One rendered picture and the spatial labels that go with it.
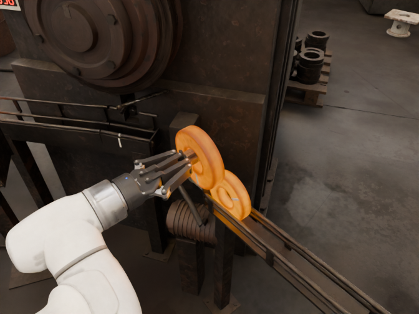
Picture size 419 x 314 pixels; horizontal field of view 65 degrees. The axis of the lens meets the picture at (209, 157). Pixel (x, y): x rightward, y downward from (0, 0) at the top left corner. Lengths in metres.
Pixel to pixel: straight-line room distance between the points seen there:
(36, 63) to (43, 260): 0.92
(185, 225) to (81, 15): 0.70
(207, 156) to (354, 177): 1.59
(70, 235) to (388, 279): 1.48
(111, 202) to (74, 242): 0.10
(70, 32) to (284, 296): 1.31
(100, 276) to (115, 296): 0.04
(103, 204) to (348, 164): 1.84
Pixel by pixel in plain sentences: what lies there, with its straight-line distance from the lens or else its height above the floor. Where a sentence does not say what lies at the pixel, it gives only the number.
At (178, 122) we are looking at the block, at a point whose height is 0.80.
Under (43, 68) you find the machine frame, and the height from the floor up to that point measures 0.87.
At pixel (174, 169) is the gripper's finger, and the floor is 0.93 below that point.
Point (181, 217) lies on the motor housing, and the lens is 1.15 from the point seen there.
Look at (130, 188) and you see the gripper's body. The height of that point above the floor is 0.95.
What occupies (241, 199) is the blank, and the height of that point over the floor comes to 0.75.
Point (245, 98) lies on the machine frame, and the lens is 1.07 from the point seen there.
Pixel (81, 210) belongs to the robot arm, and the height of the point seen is 0.95.
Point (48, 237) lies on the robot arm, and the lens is 0.64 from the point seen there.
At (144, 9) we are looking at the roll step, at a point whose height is 1.16.
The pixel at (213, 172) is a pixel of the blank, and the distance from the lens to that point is 0.71.
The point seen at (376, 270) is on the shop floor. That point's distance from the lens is 1.81.
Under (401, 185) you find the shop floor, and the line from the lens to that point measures 2.27.
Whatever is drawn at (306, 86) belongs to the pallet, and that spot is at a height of 0.14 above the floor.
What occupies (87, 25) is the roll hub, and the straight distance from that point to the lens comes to 0.92.
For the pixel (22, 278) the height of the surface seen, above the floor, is 0.01.
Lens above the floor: 1.42
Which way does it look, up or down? 41 degrees down
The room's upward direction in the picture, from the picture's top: straight up
